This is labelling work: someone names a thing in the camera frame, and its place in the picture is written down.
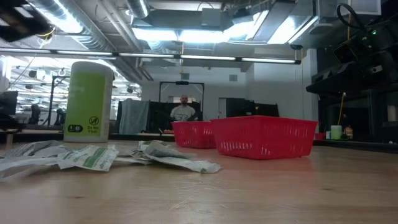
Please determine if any ceiling light panel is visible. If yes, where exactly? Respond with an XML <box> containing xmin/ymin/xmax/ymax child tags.
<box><xmin>132</xmin><ymin>27</ymin><xmax>224</xmax><ymax>44</ymax></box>

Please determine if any black monitor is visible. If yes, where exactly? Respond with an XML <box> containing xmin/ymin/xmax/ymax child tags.
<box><xmin>0</xmin><ymin>90</ymin><xmax>19</xmax><ymax>116</ymax></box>

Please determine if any black cabinet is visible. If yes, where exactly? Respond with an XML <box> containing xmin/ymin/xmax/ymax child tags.
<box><xmin>219</xmin><ymin>98</ymin><xmax>280</xmax><ymax>118</ymax></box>

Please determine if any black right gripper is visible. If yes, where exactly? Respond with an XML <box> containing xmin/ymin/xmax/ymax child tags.
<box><xmin>306</xmin><ymin>49</ymin><xmax>398</xmax><ymax>94</ymax></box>

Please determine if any red plastic basket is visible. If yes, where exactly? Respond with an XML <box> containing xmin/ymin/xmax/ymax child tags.
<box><xmin>170</xmin><ymin>121</ymin><xmax>218</xmax><ymax>149</ymax></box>
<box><xmin>210</xmin><ymin>115</ymin><xmax>320</xmax><ymax>161</ymax></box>

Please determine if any grey cloth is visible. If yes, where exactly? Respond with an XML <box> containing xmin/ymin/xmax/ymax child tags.
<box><xmin>119</xmin><ymin>98</ymin><xmax>150</xmax><ymax>136</ymax></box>

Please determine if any person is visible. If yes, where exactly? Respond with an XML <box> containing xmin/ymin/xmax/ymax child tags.
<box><xmin>169</xmin><ymin>95</ymin><xmax>199</xmax><ymax>122</ymax></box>

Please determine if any green striped white packet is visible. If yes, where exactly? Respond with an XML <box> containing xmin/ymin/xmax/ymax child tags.
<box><xmin>57</xmin><ymin>144</ymin><xmax>120</xmax><ymax>172</ymax></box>

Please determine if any black rack frame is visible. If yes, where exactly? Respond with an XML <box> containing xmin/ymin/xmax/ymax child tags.
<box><xmin>48</xmin><ymin>75</ymin><xmax>72</xmax><ymax>127</ymax></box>

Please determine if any white green wipes canister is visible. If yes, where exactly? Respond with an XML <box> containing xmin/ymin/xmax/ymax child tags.
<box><xmin>63</xmin><ymin>61</ymin><xmax>114</xmax><ymax>143</ymax></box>

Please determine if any silver ventilation duct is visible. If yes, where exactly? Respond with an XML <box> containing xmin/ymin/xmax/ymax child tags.
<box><xmin>125</xmin><ymin>0</ymin><xmax>150</xmax><ymax>19</ymax></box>

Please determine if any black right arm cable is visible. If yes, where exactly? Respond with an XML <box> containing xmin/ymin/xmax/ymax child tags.
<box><xmin>336</xmin><ymin>2</ymin><xmax>363</xmax><ymax>31</ymax></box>

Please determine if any black curtain panel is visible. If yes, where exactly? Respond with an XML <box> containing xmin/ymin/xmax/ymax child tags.
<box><xmin>148</xmin><ymin>101</ymin><xmax>203</xmax><ymax>134</ymax></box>

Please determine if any green cup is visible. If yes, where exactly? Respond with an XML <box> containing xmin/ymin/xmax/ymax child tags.
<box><xmin>330</xmin><ymin>124</ymin><xmax>343</xmax><ymax>141</ymax></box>

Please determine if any LED light bar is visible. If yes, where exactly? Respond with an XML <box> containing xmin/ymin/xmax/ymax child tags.
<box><xmin>0</xmin><ymin>47</ymin><xmax>302</xmax><ymax>65</ymax></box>

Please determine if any plain white long packet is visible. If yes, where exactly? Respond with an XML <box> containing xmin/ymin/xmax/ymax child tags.
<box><xmin>0</xmin><ymin>155</ymin><xmax>60</xmax><ymax>180</ymax></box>

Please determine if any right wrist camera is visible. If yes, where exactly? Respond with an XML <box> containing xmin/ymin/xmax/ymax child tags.
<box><xmin>332</xmin><ymin>43</ymin><xmax>358</xmax><ymax>63</ymax></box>

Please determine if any black background rig frame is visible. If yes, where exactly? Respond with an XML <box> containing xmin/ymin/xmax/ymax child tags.
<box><xmin>158</xmin><ymin>80</ymin><xmax>205</xmax><ymax>123</ymax></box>

